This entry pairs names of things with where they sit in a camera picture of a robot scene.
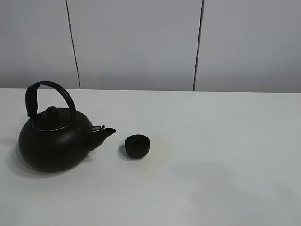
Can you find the black teapot with handle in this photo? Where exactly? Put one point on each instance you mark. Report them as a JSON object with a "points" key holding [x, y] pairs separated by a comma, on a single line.
{"points": [[57, 139]]}

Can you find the small black teacup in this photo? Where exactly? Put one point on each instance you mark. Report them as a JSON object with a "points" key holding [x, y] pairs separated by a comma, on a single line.
{"points": [[137, 146]]}

